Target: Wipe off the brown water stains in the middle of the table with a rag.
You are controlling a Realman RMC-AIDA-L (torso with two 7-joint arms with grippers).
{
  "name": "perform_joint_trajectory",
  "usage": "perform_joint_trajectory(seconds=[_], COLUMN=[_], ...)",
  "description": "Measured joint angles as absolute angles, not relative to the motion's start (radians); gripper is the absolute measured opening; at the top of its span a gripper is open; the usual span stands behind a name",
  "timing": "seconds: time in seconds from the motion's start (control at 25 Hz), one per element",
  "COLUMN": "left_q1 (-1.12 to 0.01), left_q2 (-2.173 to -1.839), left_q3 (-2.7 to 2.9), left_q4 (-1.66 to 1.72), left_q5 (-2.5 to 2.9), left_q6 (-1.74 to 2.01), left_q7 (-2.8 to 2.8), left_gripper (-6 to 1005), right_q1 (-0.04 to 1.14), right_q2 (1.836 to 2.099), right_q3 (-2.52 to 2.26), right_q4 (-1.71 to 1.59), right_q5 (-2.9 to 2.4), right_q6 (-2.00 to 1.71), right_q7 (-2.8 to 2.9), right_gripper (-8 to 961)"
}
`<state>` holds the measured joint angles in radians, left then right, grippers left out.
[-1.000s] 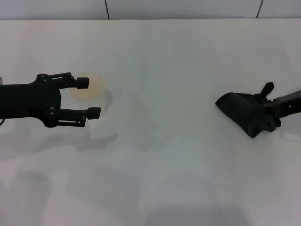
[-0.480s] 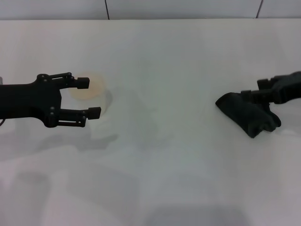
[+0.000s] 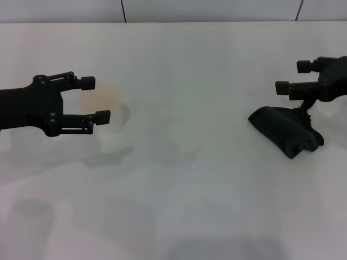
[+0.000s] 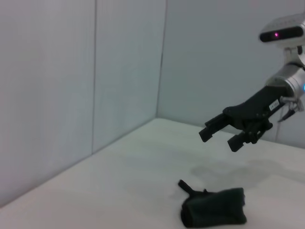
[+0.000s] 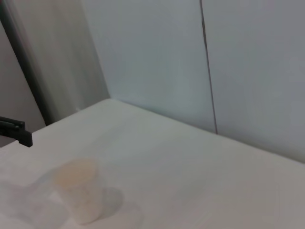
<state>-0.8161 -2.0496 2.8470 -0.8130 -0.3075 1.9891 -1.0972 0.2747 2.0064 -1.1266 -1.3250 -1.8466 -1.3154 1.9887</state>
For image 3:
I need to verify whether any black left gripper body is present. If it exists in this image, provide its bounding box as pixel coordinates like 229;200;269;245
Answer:
0;76;65;138

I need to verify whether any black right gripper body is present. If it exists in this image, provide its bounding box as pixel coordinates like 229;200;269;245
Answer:
315;55;347;103

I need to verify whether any white translucent plastic cup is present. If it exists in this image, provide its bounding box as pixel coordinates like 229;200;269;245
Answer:
79;80;132;136

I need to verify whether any dark blue cloth rag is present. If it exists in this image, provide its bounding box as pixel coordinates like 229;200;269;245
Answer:
248;99;325;160

